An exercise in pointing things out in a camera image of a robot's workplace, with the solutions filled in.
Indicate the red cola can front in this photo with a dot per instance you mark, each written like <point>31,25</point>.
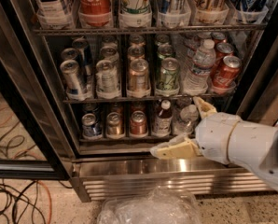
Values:
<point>227,71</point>

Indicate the large dark blue can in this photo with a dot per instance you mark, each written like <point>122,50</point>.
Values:
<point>248,11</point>

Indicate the clear water bottle middle shelf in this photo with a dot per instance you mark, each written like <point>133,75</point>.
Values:
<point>199,68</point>

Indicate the orange soda can front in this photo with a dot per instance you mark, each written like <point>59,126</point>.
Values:
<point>138,75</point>

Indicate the large gold patterned can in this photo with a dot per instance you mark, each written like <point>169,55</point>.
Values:
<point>210,11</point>

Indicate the red orange can bottom shelf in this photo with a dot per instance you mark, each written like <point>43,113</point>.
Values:
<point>138,125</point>

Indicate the gold can bottom shelf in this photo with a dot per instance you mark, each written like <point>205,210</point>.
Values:
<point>114,124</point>

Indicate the white silver can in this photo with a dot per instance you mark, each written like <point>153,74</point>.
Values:
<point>106,76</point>

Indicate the juice bottle white cap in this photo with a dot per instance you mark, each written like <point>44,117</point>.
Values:
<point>163,118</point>

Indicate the large blue striped can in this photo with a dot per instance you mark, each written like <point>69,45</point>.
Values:
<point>172,13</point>

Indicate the green soda can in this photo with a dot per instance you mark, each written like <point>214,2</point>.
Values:
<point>165,51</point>
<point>168,74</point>

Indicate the green soda can front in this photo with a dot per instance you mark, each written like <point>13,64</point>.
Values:
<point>168,74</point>

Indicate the blue can bottom shelf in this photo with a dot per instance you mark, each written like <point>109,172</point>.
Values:
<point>91,126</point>

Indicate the large green white can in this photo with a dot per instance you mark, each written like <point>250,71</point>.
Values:
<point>135,12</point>

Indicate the large red cola can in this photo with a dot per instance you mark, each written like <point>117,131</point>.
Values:
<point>95,11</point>

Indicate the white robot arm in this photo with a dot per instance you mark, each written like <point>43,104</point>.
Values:
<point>254,147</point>

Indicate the orange soda can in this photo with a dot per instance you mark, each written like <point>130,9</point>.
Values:
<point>138,75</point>
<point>135,52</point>

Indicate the large white tea can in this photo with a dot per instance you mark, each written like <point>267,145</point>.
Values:
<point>54,13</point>

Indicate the clear water bottle shelf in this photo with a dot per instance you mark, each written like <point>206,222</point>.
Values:
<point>199,68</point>
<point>185,120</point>

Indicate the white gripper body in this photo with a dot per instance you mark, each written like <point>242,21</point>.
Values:
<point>214,136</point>

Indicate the blue silver can front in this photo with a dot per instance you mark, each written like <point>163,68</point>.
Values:
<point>75,83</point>

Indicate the clear plastic bag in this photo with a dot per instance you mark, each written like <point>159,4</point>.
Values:
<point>159,206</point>

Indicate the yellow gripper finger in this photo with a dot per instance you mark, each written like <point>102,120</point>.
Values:
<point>179,147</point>
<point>205,109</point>

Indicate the stainless steel fridge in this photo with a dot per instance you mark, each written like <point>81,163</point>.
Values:
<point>122,96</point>

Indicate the clear water bottle bottom shelf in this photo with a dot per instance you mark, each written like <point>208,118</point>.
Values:
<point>185,120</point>

